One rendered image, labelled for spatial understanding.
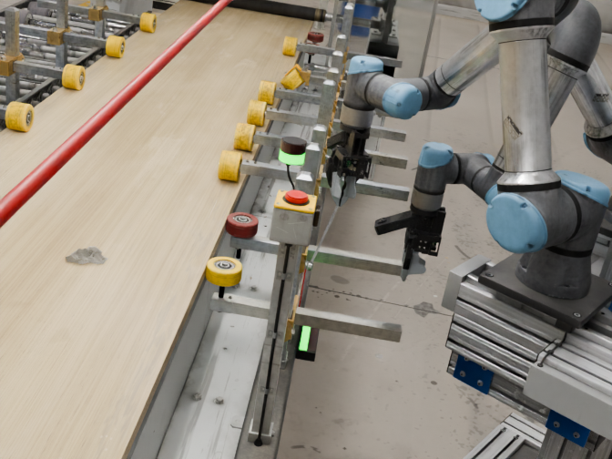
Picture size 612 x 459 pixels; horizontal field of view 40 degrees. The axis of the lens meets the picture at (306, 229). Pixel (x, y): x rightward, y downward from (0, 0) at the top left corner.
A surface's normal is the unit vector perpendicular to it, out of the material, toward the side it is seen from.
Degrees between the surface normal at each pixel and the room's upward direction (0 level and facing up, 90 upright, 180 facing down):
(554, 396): 90
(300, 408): 0
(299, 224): 90
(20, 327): 0
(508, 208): 97
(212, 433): 0
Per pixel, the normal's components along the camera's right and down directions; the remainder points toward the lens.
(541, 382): -0.63, 0.26
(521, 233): -0.77, 0.29
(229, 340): 0.15, -0.89
